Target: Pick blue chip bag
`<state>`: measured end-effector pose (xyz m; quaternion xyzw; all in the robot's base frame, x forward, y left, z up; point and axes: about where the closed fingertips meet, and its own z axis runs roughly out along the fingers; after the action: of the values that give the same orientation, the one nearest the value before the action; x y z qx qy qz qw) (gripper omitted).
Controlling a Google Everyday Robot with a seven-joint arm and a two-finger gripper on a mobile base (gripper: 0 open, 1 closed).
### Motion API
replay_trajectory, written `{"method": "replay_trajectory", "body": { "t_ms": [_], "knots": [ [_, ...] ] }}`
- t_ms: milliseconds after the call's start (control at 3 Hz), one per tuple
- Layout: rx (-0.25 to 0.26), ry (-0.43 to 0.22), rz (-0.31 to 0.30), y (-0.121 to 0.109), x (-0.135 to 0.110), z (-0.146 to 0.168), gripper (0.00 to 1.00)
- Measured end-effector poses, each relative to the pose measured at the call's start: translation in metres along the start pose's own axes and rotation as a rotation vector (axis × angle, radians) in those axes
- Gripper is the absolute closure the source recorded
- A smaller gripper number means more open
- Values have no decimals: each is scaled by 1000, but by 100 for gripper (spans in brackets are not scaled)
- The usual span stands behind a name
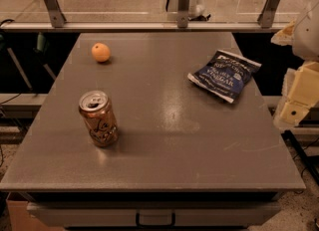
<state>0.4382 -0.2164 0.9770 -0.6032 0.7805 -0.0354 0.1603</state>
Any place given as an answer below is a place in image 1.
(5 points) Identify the orange fruit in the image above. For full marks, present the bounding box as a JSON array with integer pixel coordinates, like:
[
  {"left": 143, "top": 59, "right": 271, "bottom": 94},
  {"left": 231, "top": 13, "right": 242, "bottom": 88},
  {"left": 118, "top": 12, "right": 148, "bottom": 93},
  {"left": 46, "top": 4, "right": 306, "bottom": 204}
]
[{"left": 91, "top": 43, "right": 111, "bottom": 63}]

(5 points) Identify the left metal bracket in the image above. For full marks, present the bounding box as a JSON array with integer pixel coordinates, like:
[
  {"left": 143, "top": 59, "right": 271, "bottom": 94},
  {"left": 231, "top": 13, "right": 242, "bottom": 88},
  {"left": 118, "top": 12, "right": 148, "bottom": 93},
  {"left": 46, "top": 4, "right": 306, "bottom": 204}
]
[{"left": 43, "top": 0, "right": 66, "bottom": 28}]

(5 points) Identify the metal rail beam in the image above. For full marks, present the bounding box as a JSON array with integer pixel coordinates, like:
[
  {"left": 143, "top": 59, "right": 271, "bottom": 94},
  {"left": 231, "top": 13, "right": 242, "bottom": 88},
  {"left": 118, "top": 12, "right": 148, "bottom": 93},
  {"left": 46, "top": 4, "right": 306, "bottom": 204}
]
[{"left": 1, "top": 22, "right": 286, "bottom": 33}]

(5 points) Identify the middle metal bracket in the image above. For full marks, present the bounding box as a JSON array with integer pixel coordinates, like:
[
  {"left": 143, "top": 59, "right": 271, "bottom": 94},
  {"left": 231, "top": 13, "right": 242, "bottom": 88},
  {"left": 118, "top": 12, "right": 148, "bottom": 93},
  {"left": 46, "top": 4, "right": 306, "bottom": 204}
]
[{"left": 176, "top": 0, "right": 189, "bottom": 28}]

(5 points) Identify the blue chip bag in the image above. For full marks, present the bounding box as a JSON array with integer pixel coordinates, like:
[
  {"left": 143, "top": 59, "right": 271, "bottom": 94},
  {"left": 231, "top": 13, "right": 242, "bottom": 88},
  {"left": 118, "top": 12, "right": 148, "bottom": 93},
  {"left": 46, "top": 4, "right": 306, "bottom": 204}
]
[{"left": 187, "top": 50, "right": 261, "bottom": 104}]

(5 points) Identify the right metal bracket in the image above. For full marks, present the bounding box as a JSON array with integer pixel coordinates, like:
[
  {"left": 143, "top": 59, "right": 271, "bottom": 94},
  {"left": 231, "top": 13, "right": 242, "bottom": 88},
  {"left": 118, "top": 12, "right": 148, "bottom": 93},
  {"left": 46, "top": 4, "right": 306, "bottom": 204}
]
[{"left": 257, "top": 0, "right": 280, "bottom": 28}]

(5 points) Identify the grey drawer with handle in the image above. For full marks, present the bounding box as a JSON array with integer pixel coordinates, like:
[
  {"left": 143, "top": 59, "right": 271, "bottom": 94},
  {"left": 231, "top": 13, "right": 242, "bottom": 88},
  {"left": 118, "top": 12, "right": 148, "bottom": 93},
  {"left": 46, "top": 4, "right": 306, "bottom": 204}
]
[{"left": 27, "top": 201, "right": 280, "bottom": 228}]

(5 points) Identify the metal bracket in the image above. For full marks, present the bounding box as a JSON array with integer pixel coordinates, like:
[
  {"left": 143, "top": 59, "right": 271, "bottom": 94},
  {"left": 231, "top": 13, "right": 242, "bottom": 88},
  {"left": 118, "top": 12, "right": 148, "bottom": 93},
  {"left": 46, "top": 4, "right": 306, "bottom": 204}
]
[
  {"left": 176, "top": 0, "right": 189, "bottom": 28},
  {"left": 257, "top": 0, "right": 280, "bottom": 28},
  {"left": 43, "top": 0, "right": 66, "bottom": 28}
]

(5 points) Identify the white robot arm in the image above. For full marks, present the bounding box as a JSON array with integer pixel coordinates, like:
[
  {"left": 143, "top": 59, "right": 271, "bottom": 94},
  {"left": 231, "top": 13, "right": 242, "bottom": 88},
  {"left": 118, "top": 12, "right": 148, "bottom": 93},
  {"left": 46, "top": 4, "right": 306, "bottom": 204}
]
[{"left": 271, "top": 0, "right": 319, "bottom": 128}]

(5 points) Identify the orange soda can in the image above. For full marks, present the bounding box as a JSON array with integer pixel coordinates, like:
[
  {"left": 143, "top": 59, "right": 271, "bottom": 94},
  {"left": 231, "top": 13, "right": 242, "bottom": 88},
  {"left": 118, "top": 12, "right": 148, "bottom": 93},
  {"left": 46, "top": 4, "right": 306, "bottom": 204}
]
[{"left": 79, "top": 91, "right": 119, "bottom": 147}]

